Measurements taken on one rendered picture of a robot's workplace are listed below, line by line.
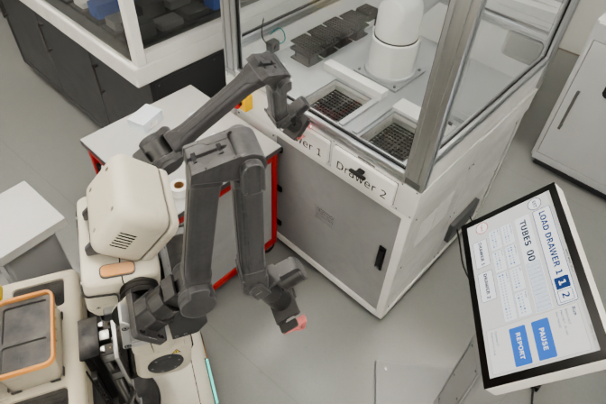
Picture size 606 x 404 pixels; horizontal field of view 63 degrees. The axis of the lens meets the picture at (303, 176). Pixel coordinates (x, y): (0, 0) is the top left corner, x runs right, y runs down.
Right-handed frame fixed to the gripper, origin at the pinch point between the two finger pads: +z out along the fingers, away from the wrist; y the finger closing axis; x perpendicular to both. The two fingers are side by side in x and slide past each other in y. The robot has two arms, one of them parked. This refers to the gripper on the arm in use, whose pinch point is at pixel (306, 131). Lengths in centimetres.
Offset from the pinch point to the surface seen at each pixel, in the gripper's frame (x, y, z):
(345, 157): -19.9, 0.6, 1.1
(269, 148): 15.6, -14.8, 8.8
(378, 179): -35.2, 0.8, 1.7
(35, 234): 37, -82, -52
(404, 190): -45.3, 2.6, 2.9
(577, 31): -2, 191, 270
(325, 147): -9.8, -0.8, 2.2
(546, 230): -91, 15, -18
